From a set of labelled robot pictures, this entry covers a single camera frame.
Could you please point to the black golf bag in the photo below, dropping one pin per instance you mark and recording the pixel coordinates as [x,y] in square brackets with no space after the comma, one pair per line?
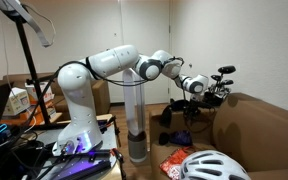
[214,99]

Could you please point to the red Trader Joe's bag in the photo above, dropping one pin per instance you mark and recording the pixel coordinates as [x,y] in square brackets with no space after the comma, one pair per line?
[172,165]

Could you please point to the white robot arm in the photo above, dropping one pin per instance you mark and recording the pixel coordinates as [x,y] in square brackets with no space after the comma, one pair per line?
[80,100]

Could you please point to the black tripod pole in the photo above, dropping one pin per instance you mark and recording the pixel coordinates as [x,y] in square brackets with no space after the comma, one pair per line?
[30,66]

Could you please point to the white bicycle helmet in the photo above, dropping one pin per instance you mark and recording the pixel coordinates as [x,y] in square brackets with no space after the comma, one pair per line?
[217,154]

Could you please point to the black fabric cover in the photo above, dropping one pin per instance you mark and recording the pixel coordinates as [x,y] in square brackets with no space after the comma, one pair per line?
[166,115]

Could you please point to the purple golf club cover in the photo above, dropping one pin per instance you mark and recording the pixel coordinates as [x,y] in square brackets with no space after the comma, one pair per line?
[181,137]

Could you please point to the white and red box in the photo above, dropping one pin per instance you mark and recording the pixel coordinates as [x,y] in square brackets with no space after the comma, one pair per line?
[39,91]

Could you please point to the white door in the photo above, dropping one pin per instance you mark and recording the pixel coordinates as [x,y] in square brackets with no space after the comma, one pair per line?
[150,26]

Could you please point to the orange box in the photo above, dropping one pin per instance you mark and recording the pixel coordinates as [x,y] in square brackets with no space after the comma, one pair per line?
[24,115]

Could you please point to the white bladeless fan grey base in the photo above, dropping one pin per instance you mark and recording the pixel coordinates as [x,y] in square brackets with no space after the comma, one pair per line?
[137,146]

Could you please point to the tan leather sofa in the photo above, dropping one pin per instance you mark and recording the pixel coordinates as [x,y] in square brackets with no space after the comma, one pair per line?
[257,133]

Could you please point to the small black club head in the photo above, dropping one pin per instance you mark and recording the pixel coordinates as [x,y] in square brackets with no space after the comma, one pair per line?
[227,82]
[216,77]

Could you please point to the large black driver head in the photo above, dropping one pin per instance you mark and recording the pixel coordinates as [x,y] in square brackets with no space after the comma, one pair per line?
[226,69]

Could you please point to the silver iron club heads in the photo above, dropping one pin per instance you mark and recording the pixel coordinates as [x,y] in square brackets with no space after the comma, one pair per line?
[217,89]

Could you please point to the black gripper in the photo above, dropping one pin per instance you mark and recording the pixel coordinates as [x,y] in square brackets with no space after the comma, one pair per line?
[194,106]

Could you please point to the metal robot base table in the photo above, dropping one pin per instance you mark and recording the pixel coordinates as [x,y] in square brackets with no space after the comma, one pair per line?
[107,136]

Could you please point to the white cardboard box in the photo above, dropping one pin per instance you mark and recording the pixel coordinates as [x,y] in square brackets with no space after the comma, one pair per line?
[15,101]

